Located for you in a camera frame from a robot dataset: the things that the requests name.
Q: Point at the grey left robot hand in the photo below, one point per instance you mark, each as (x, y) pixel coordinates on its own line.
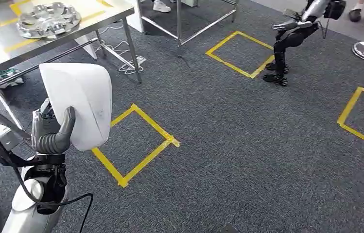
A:
(45, 141)

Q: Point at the white plastic shell part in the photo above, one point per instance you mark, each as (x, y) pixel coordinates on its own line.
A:
(82, 96)

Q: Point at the green white sneaker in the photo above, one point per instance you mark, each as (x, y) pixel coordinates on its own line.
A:
(9, 74)

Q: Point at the silver wheel hubcap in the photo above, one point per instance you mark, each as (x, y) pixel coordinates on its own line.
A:
(48, 21)

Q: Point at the white partition panel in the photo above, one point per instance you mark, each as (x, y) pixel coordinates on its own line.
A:
(136, 16)

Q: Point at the humanoid robot with black legs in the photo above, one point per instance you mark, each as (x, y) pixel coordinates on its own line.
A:
(292, 38)

